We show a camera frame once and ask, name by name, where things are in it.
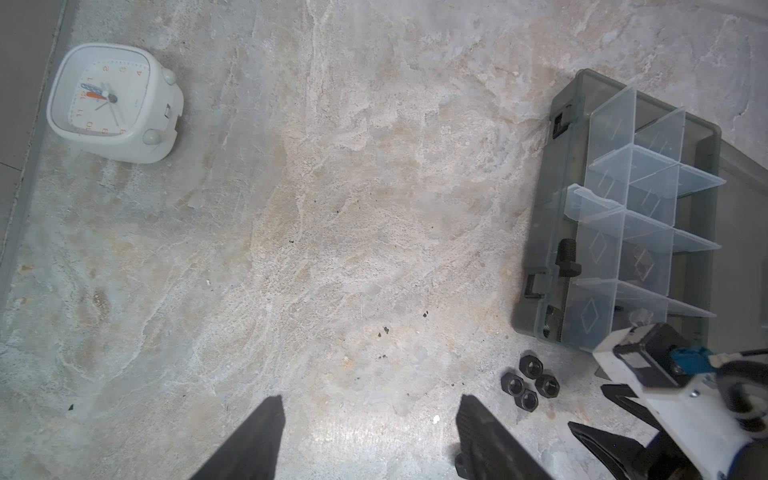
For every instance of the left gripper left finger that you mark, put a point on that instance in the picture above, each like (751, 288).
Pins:
(251, 451)

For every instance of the black nut cluster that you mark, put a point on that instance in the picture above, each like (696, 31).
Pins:
(529, 382)

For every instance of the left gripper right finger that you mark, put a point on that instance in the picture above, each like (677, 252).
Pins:
(487, 449)

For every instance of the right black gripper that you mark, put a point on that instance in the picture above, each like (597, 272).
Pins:
(625, 457)

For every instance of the white round container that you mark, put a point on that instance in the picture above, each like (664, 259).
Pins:
(116, 101)

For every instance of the green compartment organizer box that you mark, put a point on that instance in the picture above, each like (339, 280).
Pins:
(670, 223)

